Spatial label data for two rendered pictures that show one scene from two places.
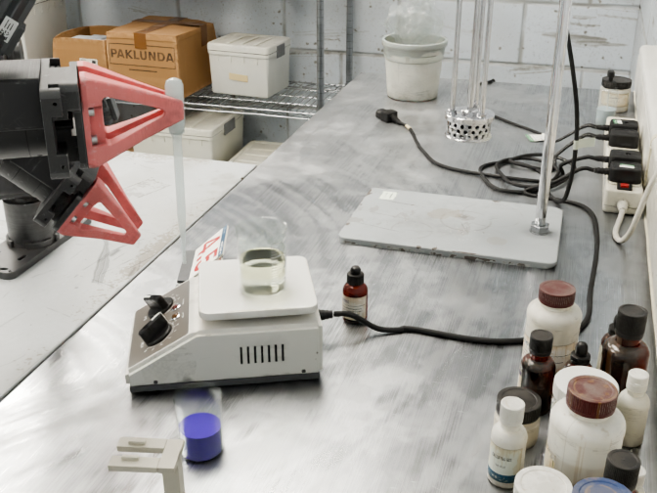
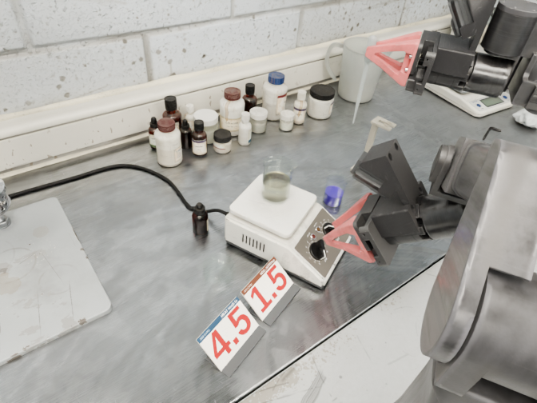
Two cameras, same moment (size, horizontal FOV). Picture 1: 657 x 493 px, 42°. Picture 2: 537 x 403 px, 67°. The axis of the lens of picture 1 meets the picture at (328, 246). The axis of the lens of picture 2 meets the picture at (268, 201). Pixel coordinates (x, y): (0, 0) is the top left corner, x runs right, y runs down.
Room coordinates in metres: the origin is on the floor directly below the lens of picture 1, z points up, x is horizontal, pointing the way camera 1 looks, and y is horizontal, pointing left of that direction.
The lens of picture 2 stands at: (1.24, 0.35, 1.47)
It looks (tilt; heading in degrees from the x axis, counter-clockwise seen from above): 43 degrees down; 213
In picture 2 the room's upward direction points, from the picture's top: 6 degrees clockwise
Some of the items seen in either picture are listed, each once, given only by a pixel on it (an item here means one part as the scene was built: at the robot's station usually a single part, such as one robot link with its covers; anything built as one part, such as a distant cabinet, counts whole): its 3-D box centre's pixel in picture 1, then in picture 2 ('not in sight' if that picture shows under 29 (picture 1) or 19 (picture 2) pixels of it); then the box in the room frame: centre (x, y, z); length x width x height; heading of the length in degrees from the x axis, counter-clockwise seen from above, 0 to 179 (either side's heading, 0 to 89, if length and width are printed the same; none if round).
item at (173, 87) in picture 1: (175, 108); not in sight; (0.63, 0.12, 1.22); 0.01 x 0.01 x 0.04; 16
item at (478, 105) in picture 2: not in sight; (464, 87); (-0.09, 0.17, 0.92); 0.26 x 0.19 x 0.05; 68
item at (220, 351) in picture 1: (233, 323); (284, 226); (0.79, 0.10, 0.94); 0.22 x 0.13 x 0.08; 98
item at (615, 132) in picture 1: (617, 137); not in sight; (1.40, -0.50, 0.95); 0.07 x 0.04 x 0.02; 73
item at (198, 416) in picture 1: (199, 423); (334, 190); (0.63, 0.12, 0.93); 0.04 x 0.04 x 0.06
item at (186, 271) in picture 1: (203, 252); (232, 335); (1.01, 0.16, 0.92); 0.09 x 0.06 x 0.04; 2
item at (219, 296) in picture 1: (255, 286); (274, 203); (0.80, 0.08, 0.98); 0.12 x 0.12 x 0.01; 8
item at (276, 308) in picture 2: not in sight; (271, 289); (0.91, 0.16, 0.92); 0.09 x 0.06 x 0.04; 2
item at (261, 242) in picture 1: (259, 257); (278, 179); (0.78, 0.07, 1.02); 0.06 x 0.05 x 0.08; 137
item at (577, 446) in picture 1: (584, 442); (232, 111); (0.57, -0.21, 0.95); 0.06 x 0.06 x 0.11
